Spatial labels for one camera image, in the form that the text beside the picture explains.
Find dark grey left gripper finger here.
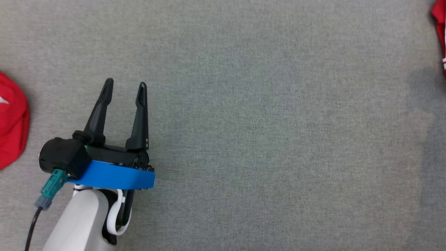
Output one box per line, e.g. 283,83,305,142
125,82,150,151
72,78,115,146

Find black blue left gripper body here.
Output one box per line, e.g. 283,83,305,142
68,144,156,191

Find plain red shirt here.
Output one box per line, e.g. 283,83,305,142
0,71,30,171

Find red jersey striped collar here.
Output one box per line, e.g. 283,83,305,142
431,0,446,76

